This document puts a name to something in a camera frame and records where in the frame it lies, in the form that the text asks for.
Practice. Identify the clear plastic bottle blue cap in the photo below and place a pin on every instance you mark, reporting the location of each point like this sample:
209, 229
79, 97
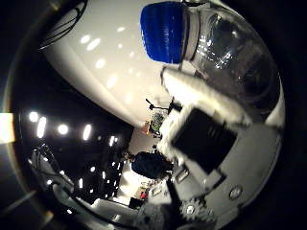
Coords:
220, 48

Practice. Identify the green plant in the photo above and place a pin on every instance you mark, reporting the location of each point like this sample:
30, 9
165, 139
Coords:
156, 120

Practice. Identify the person in dark blue top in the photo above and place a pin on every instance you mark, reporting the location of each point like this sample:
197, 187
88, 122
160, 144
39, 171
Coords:
147, 165

